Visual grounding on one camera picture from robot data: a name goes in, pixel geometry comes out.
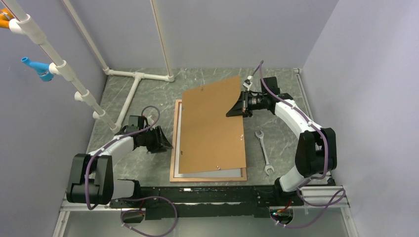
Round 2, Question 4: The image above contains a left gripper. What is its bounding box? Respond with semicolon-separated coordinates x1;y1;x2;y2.
139;125;172;154

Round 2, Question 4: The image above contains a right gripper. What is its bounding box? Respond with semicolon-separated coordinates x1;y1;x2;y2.
226;90;267;118

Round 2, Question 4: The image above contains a brown backing board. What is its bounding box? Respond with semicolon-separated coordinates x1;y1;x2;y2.
179;76;247;174

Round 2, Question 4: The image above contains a landscape photo print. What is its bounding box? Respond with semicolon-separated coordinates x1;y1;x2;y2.
173;104;245;179

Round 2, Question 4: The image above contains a wooden picture frame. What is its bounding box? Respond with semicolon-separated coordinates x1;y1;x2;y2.
169;99;248;183

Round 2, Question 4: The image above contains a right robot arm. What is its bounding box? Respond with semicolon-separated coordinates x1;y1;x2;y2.
226;76;337;205

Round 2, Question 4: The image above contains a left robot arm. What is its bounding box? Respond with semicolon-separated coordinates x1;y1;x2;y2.
66;116;173;210

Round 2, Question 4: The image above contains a silver wrench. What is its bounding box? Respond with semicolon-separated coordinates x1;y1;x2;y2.
255;130;275;176

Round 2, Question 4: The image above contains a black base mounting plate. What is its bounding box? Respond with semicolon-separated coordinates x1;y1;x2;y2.
110;185;303;220

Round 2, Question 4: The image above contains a blue pipe fitting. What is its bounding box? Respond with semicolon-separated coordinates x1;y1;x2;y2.
21;57;54;81

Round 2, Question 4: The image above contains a white PVC pipe stand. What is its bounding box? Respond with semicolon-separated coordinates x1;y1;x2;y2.
1;0;174;133

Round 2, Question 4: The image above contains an orange pipe fitting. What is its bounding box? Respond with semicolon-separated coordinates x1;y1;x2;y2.
0;8;14;29

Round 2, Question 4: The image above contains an aluminium rail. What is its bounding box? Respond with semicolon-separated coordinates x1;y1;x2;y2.
53;185;358;237

